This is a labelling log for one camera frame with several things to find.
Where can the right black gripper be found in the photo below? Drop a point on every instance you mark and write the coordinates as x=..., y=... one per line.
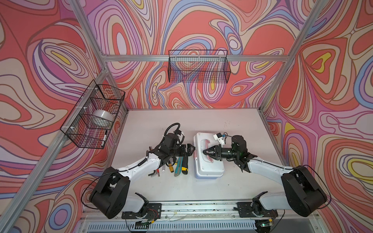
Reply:
x=217, y=155

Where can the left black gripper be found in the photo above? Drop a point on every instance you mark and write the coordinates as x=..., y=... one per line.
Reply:
x=189, y=152

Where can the white blue plastic tool box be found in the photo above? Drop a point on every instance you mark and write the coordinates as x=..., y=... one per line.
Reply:
x=205, y=166

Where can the yellow black utility knife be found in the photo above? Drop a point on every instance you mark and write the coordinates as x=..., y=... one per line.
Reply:
x=184, y=166

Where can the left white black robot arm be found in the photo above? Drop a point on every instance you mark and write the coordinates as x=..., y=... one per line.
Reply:
x=110, y=194

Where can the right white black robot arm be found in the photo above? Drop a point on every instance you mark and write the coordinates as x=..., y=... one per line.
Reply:
x=302, y=193

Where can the black marker pen in basket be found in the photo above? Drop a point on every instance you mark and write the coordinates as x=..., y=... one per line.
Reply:
x=104, y=139

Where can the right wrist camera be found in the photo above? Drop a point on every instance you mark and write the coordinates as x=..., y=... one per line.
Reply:
x=221, y=138

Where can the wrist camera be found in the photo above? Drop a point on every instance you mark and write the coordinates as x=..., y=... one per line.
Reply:
x=179, y=133
x=221, y=138

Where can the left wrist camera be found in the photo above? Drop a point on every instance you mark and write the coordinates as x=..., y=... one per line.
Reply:
x=179, y=133

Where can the aluminium mounting rail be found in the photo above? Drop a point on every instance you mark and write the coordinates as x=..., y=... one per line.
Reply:
x=193, y=210

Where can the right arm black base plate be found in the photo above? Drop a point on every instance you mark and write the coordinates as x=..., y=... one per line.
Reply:
x=250, y=209

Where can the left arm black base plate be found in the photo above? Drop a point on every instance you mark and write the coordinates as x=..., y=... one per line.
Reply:
x=151, y=211

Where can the black wire basket back wall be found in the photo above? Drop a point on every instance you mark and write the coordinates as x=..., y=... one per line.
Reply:
x=198, y=66

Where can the black wire basket wall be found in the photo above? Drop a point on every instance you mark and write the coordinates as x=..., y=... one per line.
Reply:
x=84, y=129
x=198, y=66

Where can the grey duct tape roll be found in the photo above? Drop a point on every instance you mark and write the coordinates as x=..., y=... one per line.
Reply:
x=103, y=114

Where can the black wire basket left wall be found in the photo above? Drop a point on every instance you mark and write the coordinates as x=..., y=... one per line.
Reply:
x=84, y=129

